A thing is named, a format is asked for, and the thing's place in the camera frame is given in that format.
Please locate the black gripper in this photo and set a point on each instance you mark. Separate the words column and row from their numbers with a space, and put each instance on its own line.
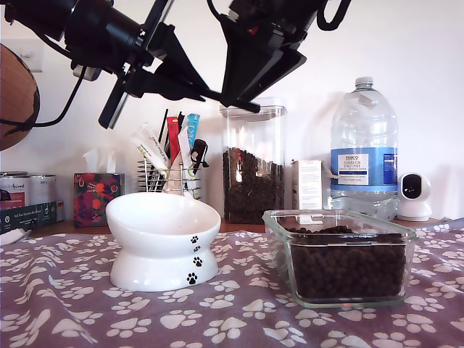
column 127, row 40

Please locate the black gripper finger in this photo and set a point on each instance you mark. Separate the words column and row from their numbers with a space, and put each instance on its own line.
column 243, row 61
column 279, row 69

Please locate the white ceramic paw-print cat bowl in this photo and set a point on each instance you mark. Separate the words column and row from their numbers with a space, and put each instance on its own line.
column 162, row 224

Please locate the thin black stick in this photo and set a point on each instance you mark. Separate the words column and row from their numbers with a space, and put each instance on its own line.
column 163, row 126

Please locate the blue treat sachet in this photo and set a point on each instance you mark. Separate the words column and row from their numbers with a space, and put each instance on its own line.
column 193, row 127

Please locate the white sachet with script print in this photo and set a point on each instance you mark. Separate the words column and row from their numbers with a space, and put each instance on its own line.
column 151, row 137

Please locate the red treat sachet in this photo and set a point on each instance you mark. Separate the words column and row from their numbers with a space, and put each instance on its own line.
column 174, row 141

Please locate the tall clear jar white lid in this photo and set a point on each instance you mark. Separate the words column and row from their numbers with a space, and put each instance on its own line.
column 253, row 137

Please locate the black plastic clip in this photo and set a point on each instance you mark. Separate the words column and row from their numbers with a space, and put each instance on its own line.
column 198, row 146

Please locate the white sachet with green print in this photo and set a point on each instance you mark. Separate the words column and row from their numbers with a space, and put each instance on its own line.
column 144, row 150

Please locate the large clear water bottle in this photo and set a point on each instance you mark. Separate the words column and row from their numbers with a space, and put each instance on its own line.
column 362, row 119

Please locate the white tissue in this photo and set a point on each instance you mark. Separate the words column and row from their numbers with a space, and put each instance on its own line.
column 98, row 161

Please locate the small grey printed carton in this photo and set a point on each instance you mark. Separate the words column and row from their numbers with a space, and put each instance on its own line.
column 307, row 185

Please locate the brown kibble in tall jar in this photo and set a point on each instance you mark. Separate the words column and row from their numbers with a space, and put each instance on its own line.
column 252, row 195

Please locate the floral tissue box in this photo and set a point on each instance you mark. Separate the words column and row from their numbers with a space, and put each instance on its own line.
column 96, row 203

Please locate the round brown woven disc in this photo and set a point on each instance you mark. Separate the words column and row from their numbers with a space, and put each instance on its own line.
column 16, row 90

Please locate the tin can with white label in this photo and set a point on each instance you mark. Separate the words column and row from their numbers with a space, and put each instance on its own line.
column 42, row 190

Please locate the square clear glass dish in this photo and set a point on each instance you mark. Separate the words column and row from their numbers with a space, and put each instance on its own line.
column 278, row 250

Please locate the tin can with red label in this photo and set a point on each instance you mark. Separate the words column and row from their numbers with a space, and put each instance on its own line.
column 13, row 188

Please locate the dark green flat carton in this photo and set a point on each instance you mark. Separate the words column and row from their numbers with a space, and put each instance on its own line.
column 28, row 217

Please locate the brown kibble mass in dish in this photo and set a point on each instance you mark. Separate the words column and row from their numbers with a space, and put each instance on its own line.
column 347, row 268

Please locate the small white flat dish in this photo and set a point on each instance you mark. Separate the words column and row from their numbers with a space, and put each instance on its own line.
column 10, row 237

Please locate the purple paw-print cloth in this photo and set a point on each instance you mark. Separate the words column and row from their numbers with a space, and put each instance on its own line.
column 232, row 319

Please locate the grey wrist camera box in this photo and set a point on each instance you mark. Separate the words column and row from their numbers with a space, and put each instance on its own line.
column 95, row 73

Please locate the white wall switch plate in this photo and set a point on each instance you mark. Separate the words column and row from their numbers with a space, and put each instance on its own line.
column 34, row 59

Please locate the small white round camera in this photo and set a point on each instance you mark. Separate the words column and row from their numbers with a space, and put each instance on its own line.
column 416, row 210

